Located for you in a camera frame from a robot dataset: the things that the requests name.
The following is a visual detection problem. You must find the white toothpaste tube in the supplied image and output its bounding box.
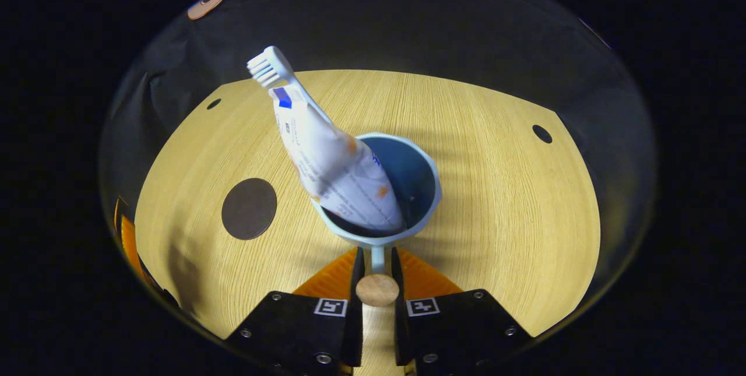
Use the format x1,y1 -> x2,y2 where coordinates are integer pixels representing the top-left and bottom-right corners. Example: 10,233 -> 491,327
269,86 -> 406,234

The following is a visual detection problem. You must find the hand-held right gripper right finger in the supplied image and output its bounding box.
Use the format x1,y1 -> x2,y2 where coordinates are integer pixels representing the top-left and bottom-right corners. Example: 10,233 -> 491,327
390,247 -> 534,376

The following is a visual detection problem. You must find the black backdrop cloth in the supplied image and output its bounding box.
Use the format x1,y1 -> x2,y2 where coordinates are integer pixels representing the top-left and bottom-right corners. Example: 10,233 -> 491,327
99,0 -> 659,330

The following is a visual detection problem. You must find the light blue cup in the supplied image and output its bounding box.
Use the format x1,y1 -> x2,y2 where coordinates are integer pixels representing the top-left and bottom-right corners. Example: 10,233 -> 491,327
311,132 -> 442,308

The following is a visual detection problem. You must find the wooden desktop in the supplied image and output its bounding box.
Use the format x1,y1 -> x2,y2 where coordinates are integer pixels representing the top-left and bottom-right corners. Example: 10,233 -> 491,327
134,69 -> 601,376

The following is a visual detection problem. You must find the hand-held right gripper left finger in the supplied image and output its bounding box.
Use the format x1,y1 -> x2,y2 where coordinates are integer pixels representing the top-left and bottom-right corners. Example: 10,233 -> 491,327
224,247 -> 365,376

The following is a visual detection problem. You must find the white toothbrush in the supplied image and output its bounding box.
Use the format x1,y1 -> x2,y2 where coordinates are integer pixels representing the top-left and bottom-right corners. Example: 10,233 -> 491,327
247,45 -> 336,126

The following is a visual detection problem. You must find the dark round coaster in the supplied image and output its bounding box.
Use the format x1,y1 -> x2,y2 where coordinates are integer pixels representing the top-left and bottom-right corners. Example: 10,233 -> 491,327
221,178 -> 278,241

